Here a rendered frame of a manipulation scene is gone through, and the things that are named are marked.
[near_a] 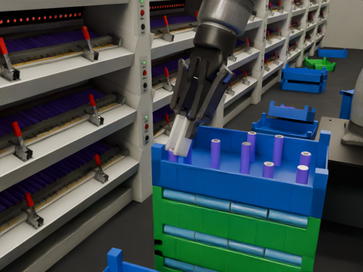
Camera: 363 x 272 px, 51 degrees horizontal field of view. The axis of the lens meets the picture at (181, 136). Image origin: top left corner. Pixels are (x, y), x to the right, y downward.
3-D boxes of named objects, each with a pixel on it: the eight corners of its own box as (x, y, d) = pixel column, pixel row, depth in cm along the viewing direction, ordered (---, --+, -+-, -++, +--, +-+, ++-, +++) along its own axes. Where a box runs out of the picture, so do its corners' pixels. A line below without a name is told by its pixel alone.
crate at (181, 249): (315, 231, 84) (320, 199, 81) (308, 296, 66) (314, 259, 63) (188, 204, 94) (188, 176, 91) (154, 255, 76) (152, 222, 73)
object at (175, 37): (216, 39, 179) (226, 11, 172) (147, 61, 129) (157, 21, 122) (180, 24, 185) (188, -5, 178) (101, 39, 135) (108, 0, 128)
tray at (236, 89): (255, 86, 250) (263, 66, 244) (221, 110, 201) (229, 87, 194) (228, 73, 256) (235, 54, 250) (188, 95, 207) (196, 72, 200)
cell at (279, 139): (281, 163, 78) (284, 134, 76) (280, 167, 77) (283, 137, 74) (272, 162, 79) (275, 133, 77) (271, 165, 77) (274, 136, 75)
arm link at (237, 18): (227, 8, 74) (216, 38, 74) (195, -13, 68) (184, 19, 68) (263, 11, 67) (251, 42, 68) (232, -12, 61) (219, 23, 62)
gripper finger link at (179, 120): (179, 115, 69) (176, 114, 70) (166, 150, 70) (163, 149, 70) (190, 118, 71) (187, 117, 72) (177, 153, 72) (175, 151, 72)
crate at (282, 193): (325, 166, 78) (330, 130, 75) (321, 219, 60) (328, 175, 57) (188, 145, 88) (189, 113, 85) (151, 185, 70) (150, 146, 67)
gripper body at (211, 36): (248, 39, 67) (230, 89, 68) (215, 35, 74) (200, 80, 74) (222, 24, 62) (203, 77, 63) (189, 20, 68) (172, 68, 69)
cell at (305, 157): (307, 183, 71) (311, 151, 68) (306, 187, 69) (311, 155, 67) (297, 181, 71) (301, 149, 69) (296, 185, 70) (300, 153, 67)
